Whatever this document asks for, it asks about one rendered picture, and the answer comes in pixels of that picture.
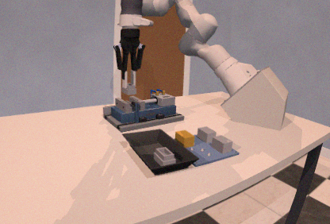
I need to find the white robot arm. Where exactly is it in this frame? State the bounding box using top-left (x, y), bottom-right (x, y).
top-left (117, 0), bottom-right (257, 96)

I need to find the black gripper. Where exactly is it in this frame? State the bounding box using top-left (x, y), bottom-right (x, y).
top-left (113, 29), bottom-right (145, 88)

